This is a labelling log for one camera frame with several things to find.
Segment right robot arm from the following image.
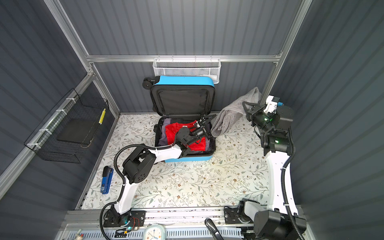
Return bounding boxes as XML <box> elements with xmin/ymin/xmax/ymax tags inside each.
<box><xmin>238</xmin><ymin>102</ymin><xmax>307</xmax><ymax>240</ymax></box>

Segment black handle tool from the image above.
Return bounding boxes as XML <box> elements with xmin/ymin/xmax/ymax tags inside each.
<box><xmin>205</xmin><ymin>218</ymin><xmax>223</xmax><ymax>240</ymax></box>

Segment blue flat object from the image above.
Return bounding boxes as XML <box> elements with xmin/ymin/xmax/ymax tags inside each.
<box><xmin>101</xmin><ymin>166</ymin><xmax>114</xmax><ymax>195</ymax></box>

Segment grey towel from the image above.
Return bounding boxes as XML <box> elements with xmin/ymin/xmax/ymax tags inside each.
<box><xmin>211</xmin><ymin>87</ymin><xmax>260</xmax><ymax>138</ymax></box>

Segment black wire wall basket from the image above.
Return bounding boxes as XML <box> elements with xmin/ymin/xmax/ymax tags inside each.
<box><xmin>24</xmin><ymin>90</ymin><xmax>109</xmax><ymax>164</ymax></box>

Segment yellow marker in basket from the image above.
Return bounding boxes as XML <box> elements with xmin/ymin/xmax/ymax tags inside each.
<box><xmin>98</xmin><ymin>108</ymin><xmax>106</xmax><ymax>125</ymax></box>

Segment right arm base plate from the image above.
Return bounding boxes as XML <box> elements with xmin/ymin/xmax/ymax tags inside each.
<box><xmin>224</xmin><ymin>206</ymin><xmax>253</xmax><ymax>225</ymax></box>

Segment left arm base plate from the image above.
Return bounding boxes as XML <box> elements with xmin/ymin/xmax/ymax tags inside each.
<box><xmin>103</xmin><ymin>210</ymin><xmax>146</xmax><ymax>229</ymax></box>

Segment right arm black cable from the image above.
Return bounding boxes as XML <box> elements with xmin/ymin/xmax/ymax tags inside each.
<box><xmin>280</xmin><ymin>125</ymin><xmax>305</xmax><ymax>240</ymax></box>

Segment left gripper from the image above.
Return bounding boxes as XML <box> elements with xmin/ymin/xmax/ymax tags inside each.
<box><xmin>185</xmin><ymin>114</ymin><xmax>221</xmax><ymax>148</ymax></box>

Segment blue hardshell suitcase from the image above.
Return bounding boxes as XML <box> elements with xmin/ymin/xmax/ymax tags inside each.
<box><xmin>143</xmin><ymin>76</ymin><xmax>216</xmax><ymax>163</ymax></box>

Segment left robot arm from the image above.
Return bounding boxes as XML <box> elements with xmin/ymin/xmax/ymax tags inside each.
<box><xmin>110</xmin><ymin>114</ymin><xmax>217</xmax><ymax>216</ymax></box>

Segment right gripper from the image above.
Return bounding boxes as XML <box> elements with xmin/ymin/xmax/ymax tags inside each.
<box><xmin>242</xmin><ymin>101</ymin><xmax>272</xmax><ymax>136</ymax></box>

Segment red t-shirt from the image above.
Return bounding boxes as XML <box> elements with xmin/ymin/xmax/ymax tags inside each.
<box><xmin>165</xmin><ymin>120</ymin><xmax>207</xmax><ymax>151</ymax></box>

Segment small white clock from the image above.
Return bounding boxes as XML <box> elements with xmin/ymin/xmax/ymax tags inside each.
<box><xmin>142</xmin><ymin>224</ymin><xmax>167</xmax><ymax>240</ymax></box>

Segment purple trousers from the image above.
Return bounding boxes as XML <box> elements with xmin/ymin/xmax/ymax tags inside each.
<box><xmin>159</xmin><ymin>118</ymin><xmax>171</xmax><ymax>146</ymax></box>

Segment white wire mesh basket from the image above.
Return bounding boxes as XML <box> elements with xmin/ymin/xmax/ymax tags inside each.
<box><xmin>153</xmin><ymin>57</ymin><xmax>222</xmax><ymax>84</ymax></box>

